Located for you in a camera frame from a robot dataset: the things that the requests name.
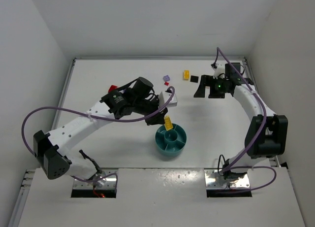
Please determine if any long yellow lego plate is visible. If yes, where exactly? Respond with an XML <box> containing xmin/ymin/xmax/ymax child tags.
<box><xmin>164</xmin><ymin>116</ymin><xmax>173</xmax><ymax>131</ymax></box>

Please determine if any small yellow lego brick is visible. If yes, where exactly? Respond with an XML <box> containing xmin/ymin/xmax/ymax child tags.
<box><xmin>183</xmin><ymin>70</ymin><xmax>190</xmax><ymax>81</ymax></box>

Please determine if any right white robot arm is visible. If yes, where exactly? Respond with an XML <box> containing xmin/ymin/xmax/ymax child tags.
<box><xmin>194</xmin><ymin>63</ymin><xmax>288</xmax><ymax>179</ymax></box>

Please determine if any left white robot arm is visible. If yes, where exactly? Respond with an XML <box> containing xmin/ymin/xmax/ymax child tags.
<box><xmin>33</xmin><ymin>77</ymin><xmax>175</xmax><ymax>180</ymax></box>

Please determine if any black square lego tile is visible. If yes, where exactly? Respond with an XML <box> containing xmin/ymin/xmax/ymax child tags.
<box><xmin>190</xmin><ymin>75</ymin><xmax>199</xmax><ymax>83</ymax></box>

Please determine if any teal divided round container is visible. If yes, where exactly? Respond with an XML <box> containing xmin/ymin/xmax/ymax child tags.
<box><xmin>155</xmin><ymin>124</ymin><xmax>187</xmax><ymax>158</ymax></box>

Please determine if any lavender lego brick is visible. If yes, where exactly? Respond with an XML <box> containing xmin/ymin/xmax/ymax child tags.
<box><xmin>163</xmin><ymin>75</ymin><xmax>170</xmax><ymax>82</ymax></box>

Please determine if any red curved lego piece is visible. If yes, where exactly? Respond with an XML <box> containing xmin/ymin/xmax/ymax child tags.
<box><xmin>108</xmin><ymin>85</ymin><xmax>118</xmax><ymax>92</ymax></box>

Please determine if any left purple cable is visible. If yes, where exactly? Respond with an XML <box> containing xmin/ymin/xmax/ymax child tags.
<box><xmin>21</xmin><ymin>86</ymin><xmax>176</xmax><ymax>186</ymax></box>

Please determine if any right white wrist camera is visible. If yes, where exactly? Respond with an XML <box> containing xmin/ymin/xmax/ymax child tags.
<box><xmin>213</xmin><ymin>64</ymin><xmax>225</xmax><ymax>79</ymax></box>

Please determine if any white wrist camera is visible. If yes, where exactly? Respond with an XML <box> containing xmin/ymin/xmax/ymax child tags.
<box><xmin>158</xmin><ymin>91</ymin><xmax>178</xmax><ymax>108</ymax></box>
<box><xmin>213</xmin><ymin>64</ymin><xmax>225</xmax><ymax>79</ymax></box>

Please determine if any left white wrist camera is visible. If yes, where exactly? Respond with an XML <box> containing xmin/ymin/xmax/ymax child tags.
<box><xmin>158</xmin><ymin>91</ymin><xmax>178</xmax><ymax>108</ymax></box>

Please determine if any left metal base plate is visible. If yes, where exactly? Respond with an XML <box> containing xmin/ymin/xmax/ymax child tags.
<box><xmin>72</xmin><ymin>169</ymin><xmax>119</xmax><ymax>191</ymax></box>

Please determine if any metal base plate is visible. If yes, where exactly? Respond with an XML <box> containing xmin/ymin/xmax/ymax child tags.
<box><xmin>204</xmin><ymin>169</ymin><xmax>251</xmax><ymax>191</ymax></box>
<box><xmin>72</xmin><ymin>169</ymin><xmax>119</xmax><ymax>191</ymax></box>

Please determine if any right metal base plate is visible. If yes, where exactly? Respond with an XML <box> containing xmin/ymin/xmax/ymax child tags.
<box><xmin>204</xmin><ymin>169</ymin><xmax>251</xmax><ymax>191</ymax></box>

